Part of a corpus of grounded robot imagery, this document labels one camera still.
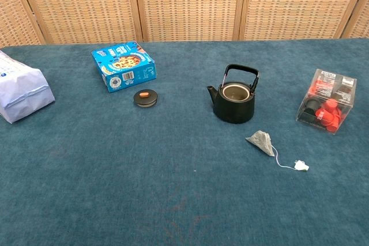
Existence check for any grey pyramid tea bag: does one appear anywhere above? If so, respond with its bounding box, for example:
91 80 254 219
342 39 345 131
245 130 310 172

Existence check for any black lid with orange knob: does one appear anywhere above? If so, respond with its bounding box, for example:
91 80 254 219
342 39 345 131
133 89 159 108

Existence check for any blue cookie box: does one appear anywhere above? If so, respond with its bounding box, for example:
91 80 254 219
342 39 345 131
91 41 157 93

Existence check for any blue table cloth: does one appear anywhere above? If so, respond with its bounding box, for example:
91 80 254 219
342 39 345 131
0 37 369 246

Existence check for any wicker folding screen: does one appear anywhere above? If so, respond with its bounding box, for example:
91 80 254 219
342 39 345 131
0 0 369 48

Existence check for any clear box of capsules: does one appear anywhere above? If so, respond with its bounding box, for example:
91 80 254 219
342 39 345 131
295 69 357 135

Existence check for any pale lavender paper package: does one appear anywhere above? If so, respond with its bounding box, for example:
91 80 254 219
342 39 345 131
0 50 56 124

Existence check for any black teapot with handle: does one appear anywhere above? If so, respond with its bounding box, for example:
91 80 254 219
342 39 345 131
206 63 260 124

